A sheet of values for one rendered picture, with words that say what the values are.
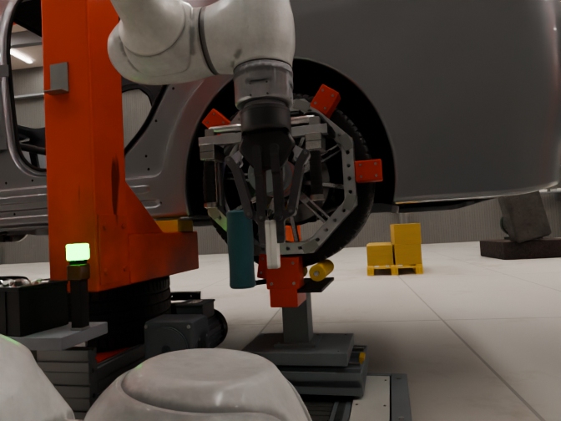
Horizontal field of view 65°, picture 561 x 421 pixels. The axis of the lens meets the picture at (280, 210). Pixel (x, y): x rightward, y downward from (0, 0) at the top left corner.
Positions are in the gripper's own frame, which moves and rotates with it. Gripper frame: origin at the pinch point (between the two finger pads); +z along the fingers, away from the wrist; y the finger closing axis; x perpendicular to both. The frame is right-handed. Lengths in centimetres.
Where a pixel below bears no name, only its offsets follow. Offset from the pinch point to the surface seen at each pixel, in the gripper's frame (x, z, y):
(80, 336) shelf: 36, 19, -54
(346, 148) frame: 86, -32, 12
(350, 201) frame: 87, -14, 12
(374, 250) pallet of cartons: 531, 7, 42
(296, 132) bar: 68, -35, -2
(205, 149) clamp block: 68, -32, -31
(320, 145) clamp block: 65, -29, 5
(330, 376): 93, 45, 1
